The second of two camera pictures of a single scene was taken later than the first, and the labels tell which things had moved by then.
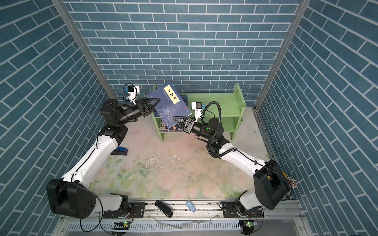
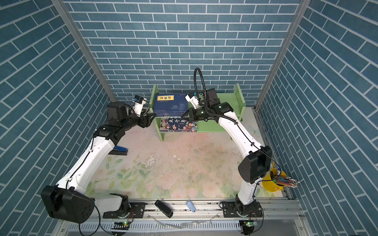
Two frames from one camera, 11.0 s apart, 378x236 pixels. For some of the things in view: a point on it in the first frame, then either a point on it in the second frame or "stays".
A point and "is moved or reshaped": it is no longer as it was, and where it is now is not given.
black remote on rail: x=164 y=208 stays
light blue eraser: x=190 y=205 stays
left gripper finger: x=150 y=113 -> x=150 y=122
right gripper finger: x=181 y=119 -> x=189 y=112
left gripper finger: x=154 y=100 -> x=151 y=115
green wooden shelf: x=230 y=103 stays
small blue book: x=171 y=104 is moved or reshaped
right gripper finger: x=182 y=128 -> x=190 y=119
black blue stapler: x=120 y=150 stays
